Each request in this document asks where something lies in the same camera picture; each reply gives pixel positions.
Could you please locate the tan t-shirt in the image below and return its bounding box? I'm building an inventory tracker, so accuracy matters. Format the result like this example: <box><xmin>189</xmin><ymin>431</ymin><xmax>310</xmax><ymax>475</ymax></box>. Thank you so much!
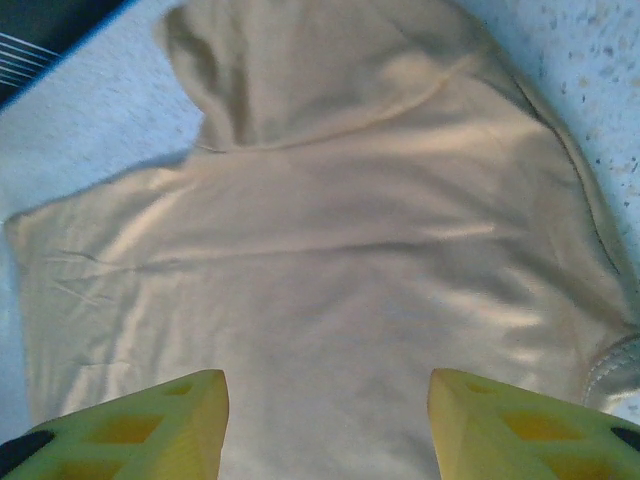
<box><xmin>2</xmin><ymin>0</ymin><xmax>640</xmax><ymax>480</ymax></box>

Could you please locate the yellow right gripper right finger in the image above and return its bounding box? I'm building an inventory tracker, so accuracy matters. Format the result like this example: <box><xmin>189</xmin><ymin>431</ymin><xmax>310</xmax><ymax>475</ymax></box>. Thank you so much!
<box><xmin>428</xmin><ymin>368</ymin><xmax>640</xmax><ymax>480</ymax></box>

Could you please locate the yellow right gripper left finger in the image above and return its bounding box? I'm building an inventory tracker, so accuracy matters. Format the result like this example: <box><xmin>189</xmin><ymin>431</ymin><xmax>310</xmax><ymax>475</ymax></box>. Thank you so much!
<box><xmin>0</xmin><ymin>368</ymin><xmax>233</xmax><ymax>480</ymax></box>

